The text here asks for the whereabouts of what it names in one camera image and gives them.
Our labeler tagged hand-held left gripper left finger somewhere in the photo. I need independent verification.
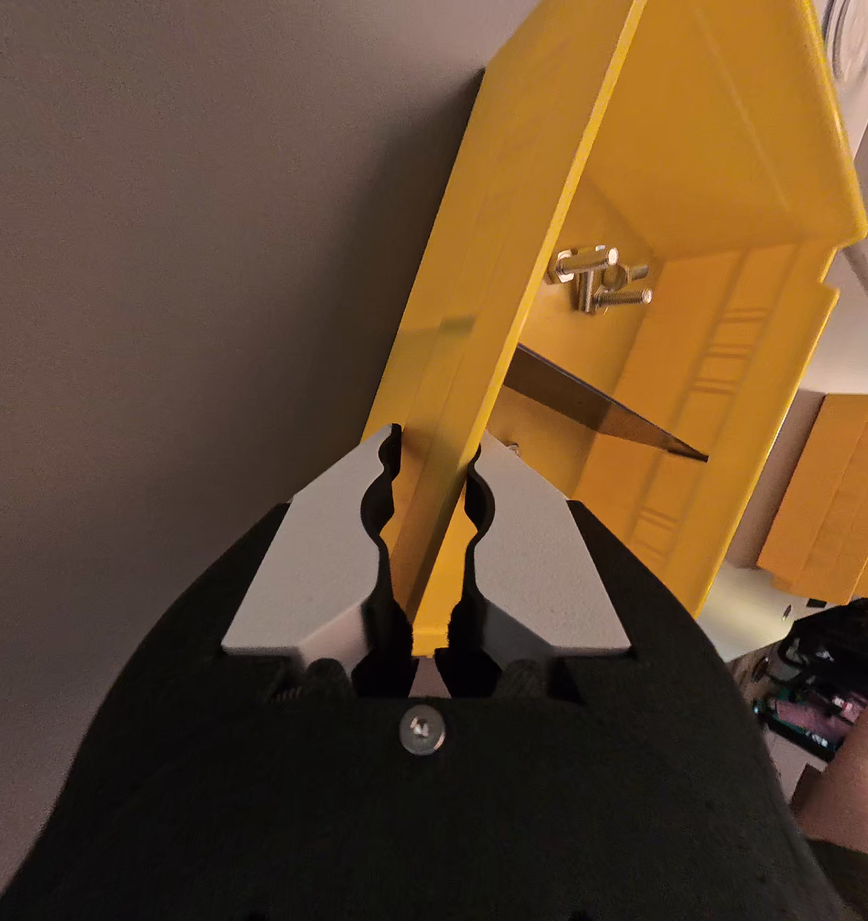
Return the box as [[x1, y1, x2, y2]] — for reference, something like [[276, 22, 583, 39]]
[[220, 423, 415, 697]]

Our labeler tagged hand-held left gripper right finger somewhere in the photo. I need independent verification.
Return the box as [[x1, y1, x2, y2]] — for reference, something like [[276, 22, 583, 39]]
[[435, 430, 632, 697]]

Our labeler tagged yellow plastic bin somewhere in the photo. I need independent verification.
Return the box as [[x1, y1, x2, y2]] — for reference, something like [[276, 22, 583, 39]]
[[756, 392, 868, 607]]

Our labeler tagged yellow bin with divider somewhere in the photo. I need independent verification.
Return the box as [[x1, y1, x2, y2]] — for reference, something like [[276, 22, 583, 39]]
[[361, 0, 868, 659]]

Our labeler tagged person's right forearm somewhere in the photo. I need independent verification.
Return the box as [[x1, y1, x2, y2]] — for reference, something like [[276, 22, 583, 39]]
[[794, 684, 868, 844]]

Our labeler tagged green circuit board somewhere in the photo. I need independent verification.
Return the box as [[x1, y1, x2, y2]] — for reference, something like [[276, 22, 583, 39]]
[[754, 684, 859, 760]]

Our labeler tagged black cable bundle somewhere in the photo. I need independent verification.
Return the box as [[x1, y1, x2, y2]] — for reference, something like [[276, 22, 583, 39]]
[[775, 597, 868, 692]]

